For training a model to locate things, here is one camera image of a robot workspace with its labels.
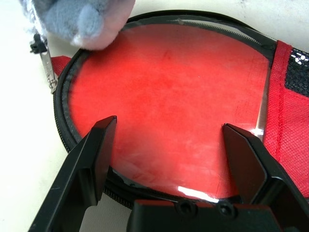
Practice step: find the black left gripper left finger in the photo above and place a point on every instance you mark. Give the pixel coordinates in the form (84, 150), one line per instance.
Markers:
(82, 169)

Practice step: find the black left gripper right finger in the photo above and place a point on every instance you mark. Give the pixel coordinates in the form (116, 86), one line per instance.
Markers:
(256, 169)

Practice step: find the red black paddle case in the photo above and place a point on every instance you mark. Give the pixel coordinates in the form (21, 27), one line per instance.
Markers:
(289, 116)

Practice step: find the red ping-pong paddle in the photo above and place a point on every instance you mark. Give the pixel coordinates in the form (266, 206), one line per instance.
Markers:
(169, 96)

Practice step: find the fluffy pompom zipper charm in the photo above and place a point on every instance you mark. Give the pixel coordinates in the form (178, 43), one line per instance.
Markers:
(79, 19)

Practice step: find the silver zipper pull tab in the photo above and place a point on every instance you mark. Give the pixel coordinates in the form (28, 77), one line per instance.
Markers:
(48, 67)

